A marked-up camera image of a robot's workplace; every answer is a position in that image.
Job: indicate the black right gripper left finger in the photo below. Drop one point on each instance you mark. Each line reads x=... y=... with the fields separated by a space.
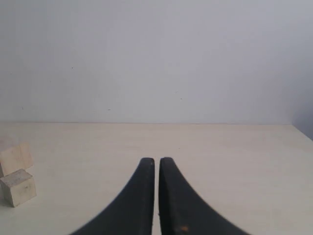
x=131 y=212

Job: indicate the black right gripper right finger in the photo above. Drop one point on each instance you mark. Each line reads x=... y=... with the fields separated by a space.
x=182 y=211

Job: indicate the small wooden block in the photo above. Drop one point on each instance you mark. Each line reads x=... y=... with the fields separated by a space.
x=18 y=187

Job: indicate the medium wooden cube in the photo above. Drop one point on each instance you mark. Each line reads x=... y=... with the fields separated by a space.
x=14 y=158

